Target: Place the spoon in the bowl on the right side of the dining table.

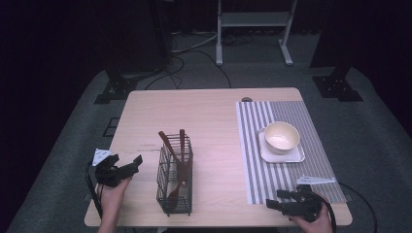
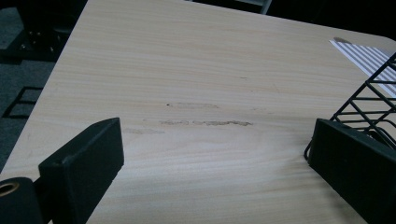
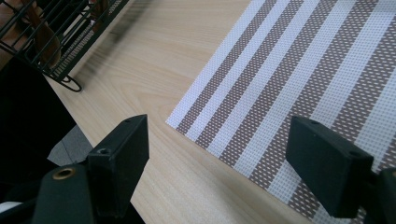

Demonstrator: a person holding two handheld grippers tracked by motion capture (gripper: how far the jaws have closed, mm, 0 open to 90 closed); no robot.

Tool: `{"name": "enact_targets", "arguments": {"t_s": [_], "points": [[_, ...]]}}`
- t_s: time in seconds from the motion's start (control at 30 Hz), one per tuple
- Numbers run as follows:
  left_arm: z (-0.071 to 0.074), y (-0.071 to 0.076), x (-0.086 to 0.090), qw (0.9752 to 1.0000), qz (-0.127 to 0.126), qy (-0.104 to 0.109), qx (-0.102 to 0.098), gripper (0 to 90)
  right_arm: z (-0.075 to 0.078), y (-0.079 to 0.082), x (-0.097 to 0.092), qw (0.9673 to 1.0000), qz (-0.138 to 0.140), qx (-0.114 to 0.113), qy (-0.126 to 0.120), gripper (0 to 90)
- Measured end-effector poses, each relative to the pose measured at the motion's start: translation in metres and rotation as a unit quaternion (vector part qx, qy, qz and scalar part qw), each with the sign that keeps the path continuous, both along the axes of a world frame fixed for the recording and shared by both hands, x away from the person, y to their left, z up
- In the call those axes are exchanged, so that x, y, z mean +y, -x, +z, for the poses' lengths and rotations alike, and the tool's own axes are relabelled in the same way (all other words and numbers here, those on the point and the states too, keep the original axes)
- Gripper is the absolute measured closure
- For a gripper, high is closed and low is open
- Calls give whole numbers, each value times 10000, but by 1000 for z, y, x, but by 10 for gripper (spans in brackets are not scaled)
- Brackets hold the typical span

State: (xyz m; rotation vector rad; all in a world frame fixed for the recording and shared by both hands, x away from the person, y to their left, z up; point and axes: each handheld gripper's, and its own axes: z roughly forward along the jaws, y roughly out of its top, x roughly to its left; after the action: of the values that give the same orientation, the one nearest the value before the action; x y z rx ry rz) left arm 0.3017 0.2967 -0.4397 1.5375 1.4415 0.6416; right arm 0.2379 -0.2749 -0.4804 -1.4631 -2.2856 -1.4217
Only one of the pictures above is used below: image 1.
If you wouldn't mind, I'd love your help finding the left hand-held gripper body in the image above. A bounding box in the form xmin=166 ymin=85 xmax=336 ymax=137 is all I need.
xmin=91 ymin=148 xmax=134 ymax=189

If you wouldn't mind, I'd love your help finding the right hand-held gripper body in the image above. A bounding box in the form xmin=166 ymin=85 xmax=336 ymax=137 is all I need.
xmin=280 ymin=175 xmax=337 ymax=224

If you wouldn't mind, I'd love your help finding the cream bowl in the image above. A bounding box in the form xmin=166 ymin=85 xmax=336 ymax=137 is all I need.
xmin=263 ymin=120 xmax=301 ymax=155

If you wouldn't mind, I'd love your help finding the black wire cutlery basket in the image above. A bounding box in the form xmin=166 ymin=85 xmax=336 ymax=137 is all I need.
xmin=155 ymin=132 xmax=194 ymax=217

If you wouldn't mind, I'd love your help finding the person's left hand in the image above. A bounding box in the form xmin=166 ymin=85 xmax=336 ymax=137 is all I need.
xmin=96 ymin=176 xmax=133 ymax=224

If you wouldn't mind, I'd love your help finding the person's right hand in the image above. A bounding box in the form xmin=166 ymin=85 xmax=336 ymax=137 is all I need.
xmin=289 ymin=201 xmax=335 ymax=233

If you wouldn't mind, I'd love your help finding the grey striped placemat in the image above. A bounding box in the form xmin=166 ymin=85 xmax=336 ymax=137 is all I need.
xmin=235 ymin=100 xmax=348 ymax=206

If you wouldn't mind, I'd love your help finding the white square plate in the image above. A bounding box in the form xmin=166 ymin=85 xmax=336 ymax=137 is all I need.
xmin=257 ymin=127 xmax=306 ymax=164

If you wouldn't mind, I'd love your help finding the black stand with base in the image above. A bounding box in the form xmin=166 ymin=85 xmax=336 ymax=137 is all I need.
xmin=308 ymin=0 xmax=364 ymax=103
xmin=92 ymin=0 xmax=173 ymax=106

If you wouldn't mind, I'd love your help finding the white metal stand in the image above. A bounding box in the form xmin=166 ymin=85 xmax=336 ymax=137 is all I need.
xmin=215 ymin=0 xmax=299 ymax=68

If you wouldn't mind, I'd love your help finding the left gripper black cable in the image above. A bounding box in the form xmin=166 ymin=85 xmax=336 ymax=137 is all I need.
xmin=85 ymin=160 xmax=104 ymax=219

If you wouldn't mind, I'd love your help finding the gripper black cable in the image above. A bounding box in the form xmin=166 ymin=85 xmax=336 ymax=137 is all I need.
xmin=319 ymin=182 xmax=379 ymax=233
xmin=85 ymin=160 xmax=104 ymax=219

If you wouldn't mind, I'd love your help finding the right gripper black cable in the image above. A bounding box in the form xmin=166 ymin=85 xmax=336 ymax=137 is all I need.
xmin=319 ymin=182 xmax=379 ymax=233

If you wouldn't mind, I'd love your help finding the black floor cable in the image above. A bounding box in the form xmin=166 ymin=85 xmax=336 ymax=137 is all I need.
xmin=143 ymin=48 xmax=233 ymax=91

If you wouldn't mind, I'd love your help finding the grey floor cable bundle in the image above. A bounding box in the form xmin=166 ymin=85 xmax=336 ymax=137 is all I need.
xmin=170 ymin=30 xmax=219 ymax=55

